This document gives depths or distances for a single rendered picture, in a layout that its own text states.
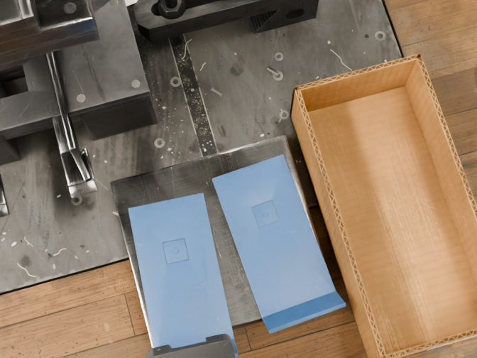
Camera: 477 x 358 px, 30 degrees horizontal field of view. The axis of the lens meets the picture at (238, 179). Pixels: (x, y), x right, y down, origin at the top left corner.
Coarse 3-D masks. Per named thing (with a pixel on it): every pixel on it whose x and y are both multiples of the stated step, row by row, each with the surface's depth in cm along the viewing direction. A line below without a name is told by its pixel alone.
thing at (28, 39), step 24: (0, 0) 59; (24, 0) 59; (48, 0) 63; (72, 0) 63; (0, 24) 58; (24, 24) 59; (48, 24) 63; (72, 24) 63; (96, 24) 65; (0, 48) 63; (24, 48) 64; (48, 48) 65
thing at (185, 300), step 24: (144, 216) 81; (168, 216) 81; (192, 216) 81; (144, 240) 80; (168, 240) 80; (192, 240) 80; (144, 264) 80; (168, 264) 80; (192, 264) 80; (216, 264) 80; (144, 288) 79; (168, 288) 79; (192, 288) 79; (216, 288) 79; (168, 312) 79; (192, 312) 79; (216, 312) 79; (168, 336) 78; (192, 336) 78
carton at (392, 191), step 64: (384, 64) 80; (320, 128) 85; (384, 128) 85; (320, 192) 81; (384, 192) 84; (448, 192) 82; (384, 256) 82; (448, 256) 82; (384, 320) 80; (448, 320) 80
